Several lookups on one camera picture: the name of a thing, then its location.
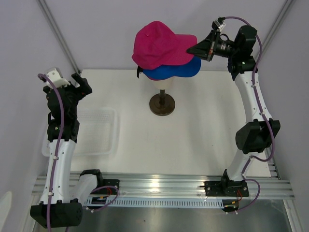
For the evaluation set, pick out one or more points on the aluminium mounting rail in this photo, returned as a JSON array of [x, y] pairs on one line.
[[189, 186]]

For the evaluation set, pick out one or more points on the aluminium corner profile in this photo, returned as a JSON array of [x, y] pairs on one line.
[[47, 13], [276, 25]]

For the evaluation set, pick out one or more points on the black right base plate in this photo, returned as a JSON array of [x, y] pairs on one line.
[[226, 189]]

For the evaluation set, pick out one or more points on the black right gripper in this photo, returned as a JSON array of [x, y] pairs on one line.
[[206, 49]]

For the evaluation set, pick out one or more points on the white plastic basket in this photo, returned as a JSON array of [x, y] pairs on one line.
[[97, 134]]

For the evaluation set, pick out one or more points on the cream mannequin head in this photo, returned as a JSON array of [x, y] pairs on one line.
[[163, 84]]

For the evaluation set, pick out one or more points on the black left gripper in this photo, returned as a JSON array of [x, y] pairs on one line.
[[85, 89]]

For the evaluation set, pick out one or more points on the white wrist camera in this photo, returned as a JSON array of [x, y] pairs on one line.
[[219, 24], [56, 77]]

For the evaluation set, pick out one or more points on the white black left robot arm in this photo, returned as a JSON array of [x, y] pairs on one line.
[[58, 206]]

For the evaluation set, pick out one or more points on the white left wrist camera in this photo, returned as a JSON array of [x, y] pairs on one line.
[[56, 77]]

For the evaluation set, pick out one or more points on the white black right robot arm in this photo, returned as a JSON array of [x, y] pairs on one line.
[[260, 129]]

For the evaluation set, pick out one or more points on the dark brown round stand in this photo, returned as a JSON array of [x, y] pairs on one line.
[[162, 104]]

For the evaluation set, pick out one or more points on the white slotted cable duct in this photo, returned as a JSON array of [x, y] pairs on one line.
[[168, 203]]

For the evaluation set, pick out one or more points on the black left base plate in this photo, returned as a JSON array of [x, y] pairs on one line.
[[110, 185]]

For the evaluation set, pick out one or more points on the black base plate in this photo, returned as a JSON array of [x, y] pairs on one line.
[[110, 185], [226, 189]]

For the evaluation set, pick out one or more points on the right aluminium corner profile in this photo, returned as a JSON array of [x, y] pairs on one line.
[[276, 25]]

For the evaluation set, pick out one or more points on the pink cap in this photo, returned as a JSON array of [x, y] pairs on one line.
[[139, 71], [156, 44]]

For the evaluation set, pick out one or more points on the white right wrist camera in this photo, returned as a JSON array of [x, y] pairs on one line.
[[219, 24]]

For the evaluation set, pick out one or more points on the left aluminium corner profile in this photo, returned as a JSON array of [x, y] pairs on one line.
[[47, 13]]

